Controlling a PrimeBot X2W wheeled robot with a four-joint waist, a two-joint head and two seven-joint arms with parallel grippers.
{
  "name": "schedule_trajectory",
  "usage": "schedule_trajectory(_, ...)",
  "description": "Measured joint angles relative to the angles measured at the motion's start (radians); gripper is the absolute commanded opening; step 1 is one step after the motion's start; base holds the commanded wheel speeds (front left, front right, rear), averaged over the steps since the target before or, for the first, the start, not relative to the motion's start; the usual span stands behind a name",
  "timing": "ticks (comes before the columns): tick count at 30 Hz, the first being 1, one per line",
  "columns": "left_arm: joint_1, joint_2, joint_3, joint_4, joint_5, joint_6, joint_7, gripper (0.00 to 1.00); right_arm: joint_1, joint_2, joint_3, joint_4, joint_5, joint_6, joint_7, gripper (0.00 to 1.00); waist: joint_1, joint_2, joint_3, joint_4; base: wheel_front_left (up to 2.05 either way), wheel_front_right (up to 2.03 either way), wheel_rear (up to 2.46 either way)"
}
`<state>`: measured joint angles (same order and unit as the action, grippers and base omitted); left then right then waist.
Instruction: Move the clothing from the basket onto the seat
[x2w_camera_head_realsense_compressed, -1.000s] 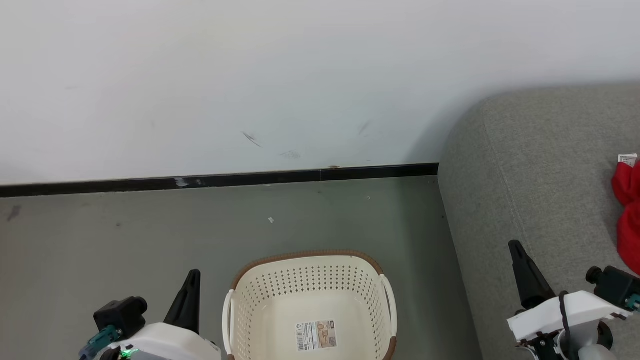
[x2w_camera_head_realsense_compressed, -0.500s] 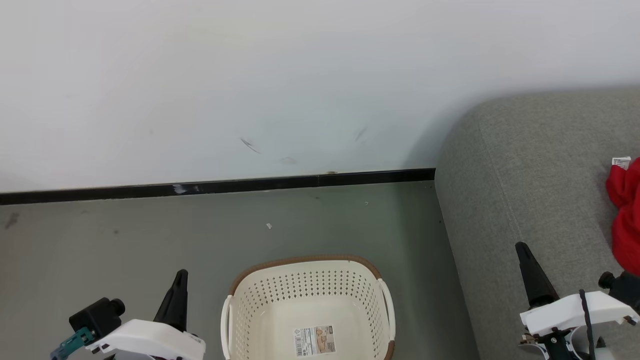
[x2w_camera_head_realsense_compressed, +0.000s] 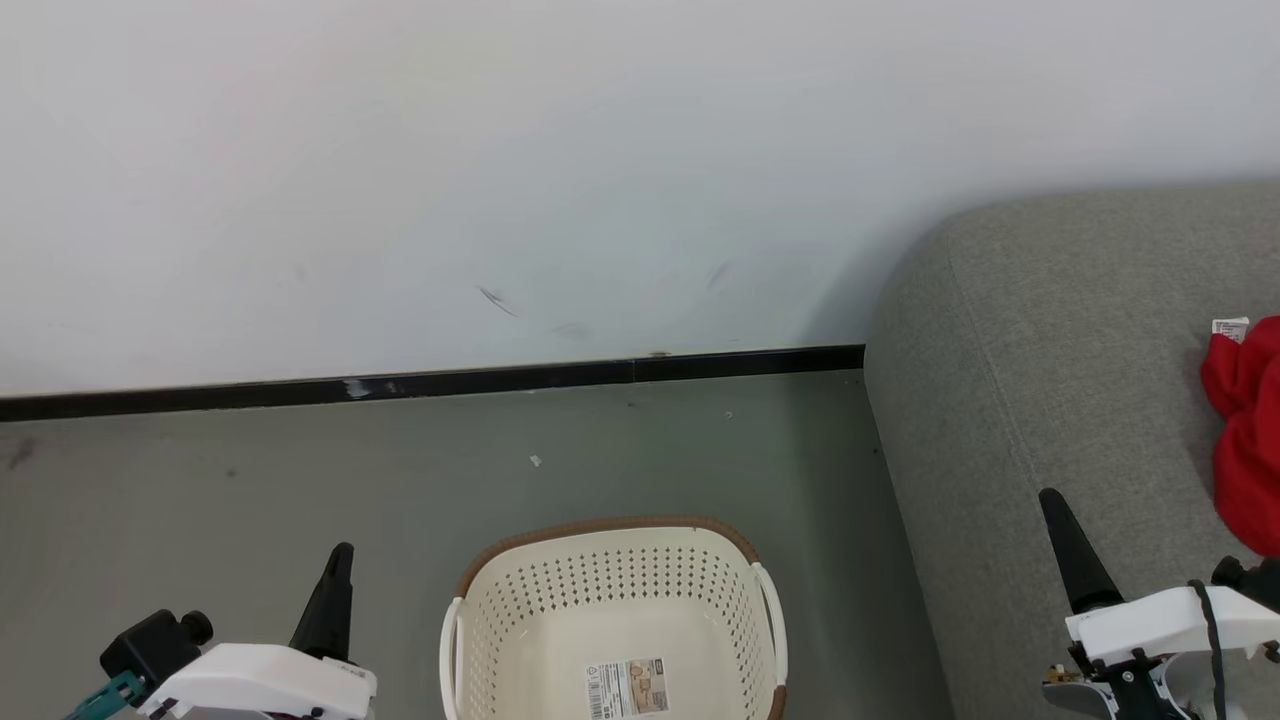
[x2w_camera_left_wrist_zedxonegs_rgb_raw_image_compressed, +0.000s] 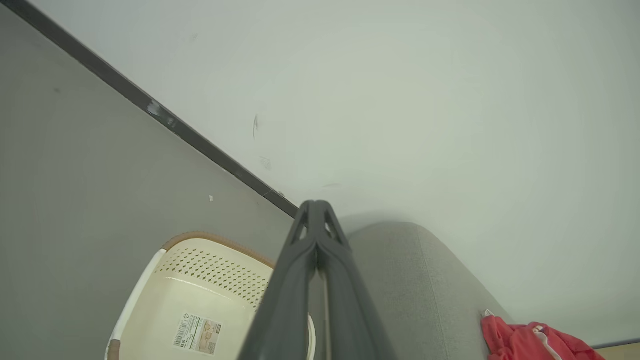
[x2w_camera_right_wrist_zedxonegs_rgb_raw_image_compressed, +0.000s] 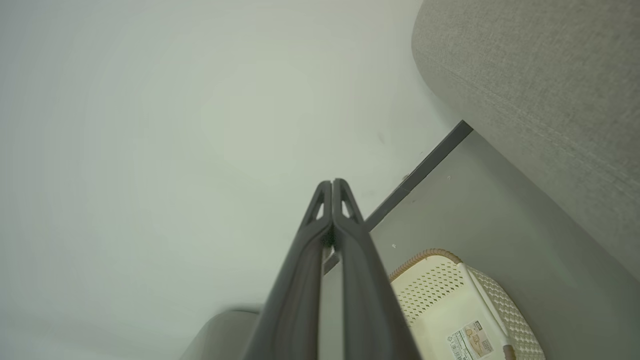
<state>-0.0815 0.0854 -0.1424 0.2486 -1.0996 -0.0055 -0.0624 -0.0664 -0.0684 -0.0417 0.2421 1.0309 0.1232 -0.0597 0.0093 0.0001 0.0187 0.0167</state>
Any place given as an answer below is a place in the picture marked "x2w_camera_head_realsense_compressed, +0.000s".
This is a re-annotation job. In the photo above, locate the printed basket label sticker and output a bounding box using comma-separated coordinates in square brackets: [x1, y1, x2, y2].
[585, 657, 671, 720]

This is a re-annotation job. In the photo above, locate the black wall baseboard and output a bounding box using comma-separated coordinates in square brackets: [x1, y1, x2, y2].
[0, 344, 866, 422]

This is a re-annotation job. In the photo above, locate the red and white jacket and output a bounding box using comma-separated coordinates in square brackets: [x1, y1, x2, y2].
[1200, 315, 1280, 559]

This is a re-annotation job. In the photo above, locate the thin black cable teal plug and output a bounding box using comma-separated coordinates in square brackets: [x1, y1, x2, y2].
[62, 668, 147, 720]

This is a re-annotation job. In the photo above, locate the grey fabric sofa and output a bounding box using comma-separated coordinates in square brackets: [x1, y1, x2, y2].
[865, 180, 1280, 720]

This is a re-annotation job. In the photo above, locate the cream laundry basket brown rim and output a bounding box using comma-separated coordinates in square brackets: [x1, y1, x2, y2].
[438, 515, 791, 720]

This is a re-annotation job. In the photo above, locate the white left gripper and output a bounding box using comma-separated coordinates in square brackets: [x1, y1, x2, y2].
[138, 542, 379, 720]

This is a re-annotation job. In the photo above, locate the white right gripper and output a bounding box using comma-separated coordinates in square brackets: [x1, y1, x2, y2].
[1037, 487, 1280, 720]

